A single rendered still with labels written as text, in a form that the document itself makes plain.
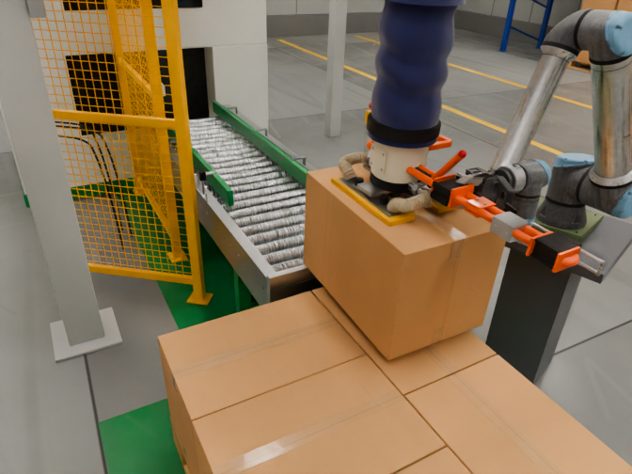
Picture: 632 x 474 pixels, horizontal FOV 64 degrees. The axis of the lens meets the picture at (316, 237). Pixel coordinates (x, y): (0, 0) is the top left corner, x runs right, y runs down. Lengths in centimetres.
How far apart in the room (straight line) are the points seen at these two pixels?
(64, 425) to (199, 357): 84
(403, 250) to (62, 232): 153
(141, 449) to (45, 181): 113
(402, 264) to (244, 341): 64
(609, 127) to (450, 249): 70
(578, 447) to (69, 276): 207
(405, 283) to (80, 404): 155
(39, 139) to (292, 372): 132
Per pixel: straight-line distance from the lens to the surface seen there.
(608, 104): 187
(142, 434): 229
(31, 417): 251
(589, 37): 179
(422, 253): 145
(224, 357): 173
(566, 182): 216
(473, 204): 141
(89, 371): 261
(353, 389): 163
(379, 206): 159
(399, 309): 153
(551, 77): 183
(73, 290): 257
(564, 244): 130
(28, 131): 225
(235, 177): 299
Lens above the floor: 173
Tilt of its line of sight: 30 degrees down
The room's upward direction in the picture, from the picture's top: 2 degrees clockwise
